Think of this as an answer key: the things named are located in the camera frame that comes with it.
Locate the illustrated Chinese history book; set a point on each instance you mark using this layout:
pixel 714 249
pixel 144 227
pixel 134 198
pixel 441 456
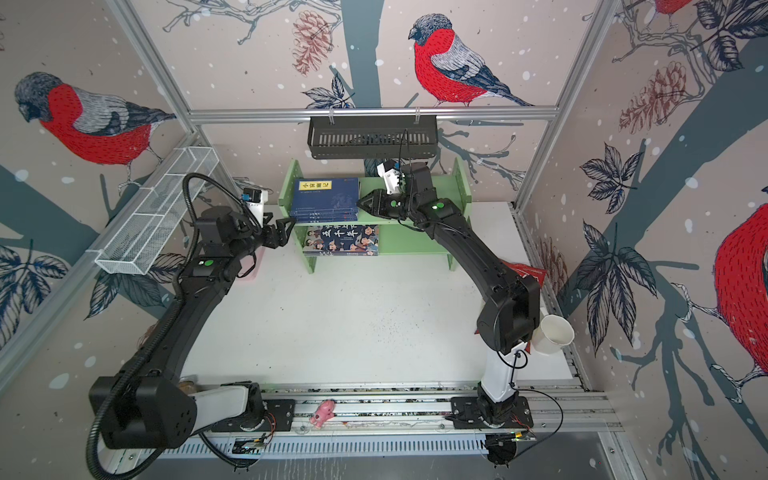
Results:
pixel 341 240

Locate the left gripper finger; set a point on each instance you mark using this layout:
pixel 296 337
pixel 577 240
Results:
pixel 279 240
pixel 286 225

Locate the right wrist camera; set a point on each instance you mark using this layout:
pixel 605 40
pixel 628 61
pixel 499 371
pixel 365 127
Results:
pixel 391 173

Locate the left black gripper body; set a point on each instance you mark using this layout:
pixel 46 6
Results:
pixel 268 236

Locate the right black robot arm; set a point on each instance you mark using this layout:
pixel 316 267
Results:
pixel 511 302

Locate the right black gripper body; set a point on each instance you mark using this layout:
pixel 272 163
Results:
pixel 399 207

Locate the pink pig toy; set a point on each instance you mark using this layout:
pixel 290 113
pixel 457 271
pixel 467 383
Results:
pixel 324 412

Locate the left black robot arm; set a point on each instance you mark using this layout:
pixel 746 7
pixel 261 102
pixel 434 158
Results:
pixel 142 406

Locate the white mesh wall tray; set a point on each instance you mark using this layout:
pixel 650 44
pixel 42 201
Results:
pixel 141 238

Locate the black hanging wire basket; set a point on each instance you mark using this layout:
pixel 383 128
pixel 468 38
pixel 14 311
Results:
pixel 373 137

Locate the pink pencil case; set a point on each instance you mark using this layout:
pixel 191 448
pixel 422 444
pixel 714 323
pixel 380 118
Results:
pixel 250 265

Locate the red Chuba chips bag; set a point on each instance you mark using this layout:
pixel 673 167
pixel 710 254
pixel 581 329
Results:
pixel 533 271

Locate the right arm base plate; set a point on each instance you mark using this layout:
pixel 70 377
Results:
pixel 480 413

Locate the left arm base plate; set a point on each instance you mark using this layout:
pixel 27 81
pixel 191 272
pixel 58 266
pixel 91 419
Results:
pixel 272 417

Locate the aluminium mounting rail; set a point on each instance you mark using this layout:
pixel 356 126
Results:
pixel 420 408

